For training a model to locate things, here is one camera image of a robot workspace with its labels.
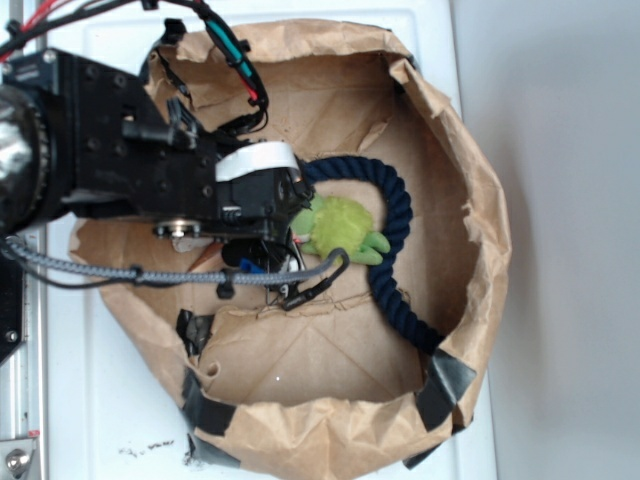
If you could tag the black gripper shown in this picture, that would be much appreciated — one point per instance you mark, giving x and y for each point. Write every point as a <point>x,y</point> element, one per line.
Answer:
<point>83,138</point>

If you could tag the orange spiral sea shell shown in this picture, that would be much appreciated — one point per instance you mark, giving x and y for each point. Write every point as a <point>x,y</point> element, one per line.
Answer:
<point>209,260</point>

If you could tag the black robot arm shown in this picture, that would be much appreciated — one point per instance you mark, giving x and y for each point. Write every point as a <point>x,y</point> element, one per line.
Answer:
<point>83,138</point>

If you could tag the black mounting plate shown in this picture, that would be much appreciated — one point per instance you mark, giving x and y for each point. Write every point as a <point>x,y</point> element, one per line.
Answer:
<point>12,305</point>

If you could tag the green plush toy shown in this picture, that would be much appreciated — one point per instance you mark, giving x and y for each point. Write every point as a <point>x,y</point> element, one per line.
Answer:
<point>337,222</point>

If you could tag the brown paper bag tray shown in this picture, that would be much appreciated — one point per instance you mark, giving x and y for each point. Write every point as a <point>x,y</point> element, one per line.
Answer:
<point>336,389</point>

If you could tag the aluminium frame rail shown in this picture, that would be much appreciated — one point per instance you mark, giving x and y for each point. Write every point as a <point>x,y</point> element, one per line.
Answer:
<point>24,423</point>

